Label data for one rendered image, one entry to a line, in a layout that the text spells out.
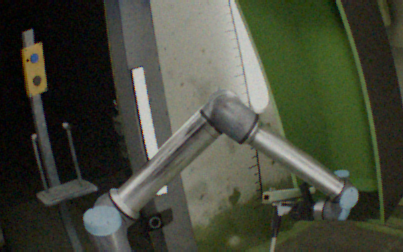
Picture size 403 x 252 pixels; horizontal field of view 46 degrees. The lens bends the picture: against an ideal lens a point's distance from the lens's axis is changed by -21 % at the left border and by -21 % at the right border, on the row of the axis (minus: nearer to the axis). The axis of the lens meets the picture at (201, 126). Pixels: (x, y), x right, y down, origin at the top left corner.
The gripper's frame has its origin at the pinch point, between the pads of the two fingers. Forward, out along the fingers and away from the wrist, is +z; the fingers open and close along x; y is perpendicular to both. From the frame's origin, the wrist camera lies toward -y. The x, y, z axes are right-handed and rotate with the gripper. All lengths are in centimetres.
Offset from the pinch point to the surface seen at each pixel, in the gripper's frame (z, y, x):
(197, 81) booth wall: 62, -52, 25
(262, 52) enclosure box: 14, -63, 2
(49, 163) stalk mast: 110, -5, -35
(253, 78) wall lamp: 45, -57, 50
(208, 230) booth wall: 62, 25, 43
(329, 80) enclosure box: -7, -56, 38
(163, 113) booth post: 69, -35, 9
